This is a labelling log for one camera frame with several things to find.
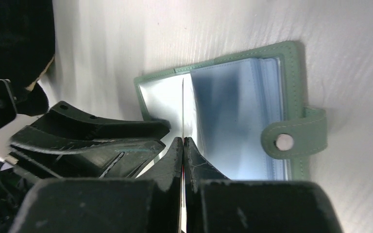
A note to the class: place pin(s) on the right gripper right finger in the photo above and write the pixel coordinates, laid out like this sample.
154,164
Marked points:
216,204

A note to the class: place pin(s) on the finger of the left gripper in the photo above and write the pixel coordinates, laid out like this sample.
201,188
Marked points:
67,121
46,155

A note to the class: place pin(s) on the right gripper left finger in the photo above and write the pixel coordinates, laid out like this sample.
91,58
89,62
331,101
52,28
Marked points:
150,203

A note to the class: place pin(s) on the green leather card holder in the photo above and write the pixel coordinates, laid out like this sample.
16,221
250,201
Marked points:
245,112

